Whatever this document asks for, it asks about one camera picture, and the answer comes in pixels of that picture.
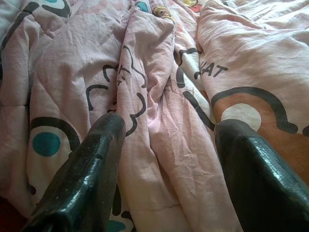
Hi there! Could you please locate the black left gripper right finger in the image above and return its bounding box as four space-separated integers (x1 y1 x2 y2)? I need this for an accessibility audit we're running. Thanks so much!
214 120 309 232

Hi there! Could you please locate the pink cartoon print blanket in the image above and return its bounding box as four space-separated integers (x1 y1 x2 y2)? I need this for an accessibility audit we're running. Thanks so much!
0 0 309 232

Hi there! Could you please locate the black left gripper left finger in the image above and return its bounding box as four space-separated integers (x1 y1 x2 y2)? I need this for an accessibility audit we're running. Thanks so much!
21 113 126 232

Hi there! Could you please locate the large red sofa cushion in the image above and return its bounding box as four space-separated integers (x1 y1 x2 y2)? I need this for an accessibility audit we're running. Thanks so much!
0 193 32 232

